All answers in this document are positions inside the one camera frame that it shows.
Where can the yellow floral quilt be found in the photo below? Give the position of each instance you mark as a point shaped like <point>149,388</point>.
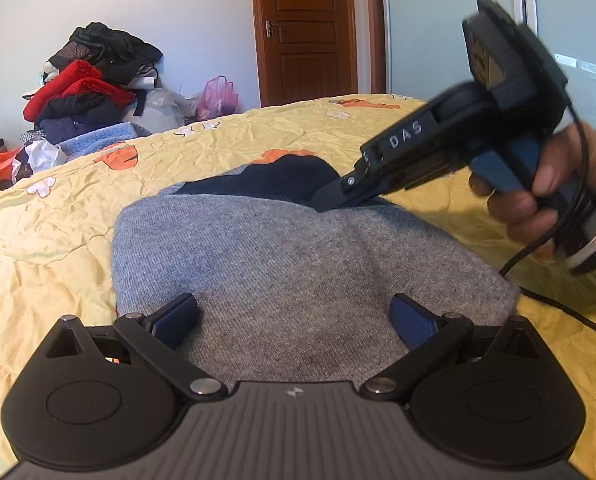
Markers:
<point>53,240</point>

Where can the red garment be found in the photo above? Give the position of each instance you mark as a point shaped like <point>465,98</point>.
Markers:
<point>73,82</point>

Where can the pink plastic bag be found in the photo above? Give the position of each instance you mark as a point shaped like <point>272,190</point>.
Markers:
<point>215,97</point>

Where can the frosted glass wardrobe door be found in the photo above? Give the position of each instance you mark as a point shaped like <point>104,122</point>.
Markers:
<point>592,25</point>
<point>427,35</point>

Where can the person's right hand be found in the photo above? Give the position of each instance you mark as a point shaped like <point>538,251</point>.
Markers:
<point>517,210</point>

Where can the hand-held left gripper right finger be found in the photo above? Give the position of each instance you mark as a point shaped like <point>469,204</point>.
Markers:
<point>412,322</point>

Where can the brown wooden door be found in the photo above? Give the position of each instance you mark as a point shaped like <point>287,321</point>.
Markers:
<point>303,35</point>

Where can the pile of dark clothes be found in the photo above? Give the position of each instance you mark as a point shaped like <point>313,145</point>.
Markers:
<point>108,45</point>

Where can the translucent plastic bag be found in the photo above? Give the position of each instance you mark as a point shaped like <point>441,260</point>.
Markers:
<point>163,110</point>

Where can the navy and grey sweater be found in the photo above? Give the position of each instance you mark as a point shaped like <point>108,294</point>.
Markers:
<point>278,260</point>

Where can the light blue knit blanket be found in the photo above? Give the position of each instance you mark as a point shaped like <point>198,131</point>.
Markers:
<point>103,140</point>

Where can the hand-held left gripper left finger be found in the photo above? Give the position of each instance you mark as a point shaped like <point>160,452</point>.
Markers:
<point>175,317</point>

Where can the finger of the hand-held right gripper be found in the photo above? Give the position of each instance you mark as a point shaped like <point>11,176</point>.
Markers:
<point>333,195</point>

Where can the white crumpled plastic bag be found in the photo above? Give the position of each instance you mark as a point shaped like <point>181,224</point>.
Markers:
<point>40,157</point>

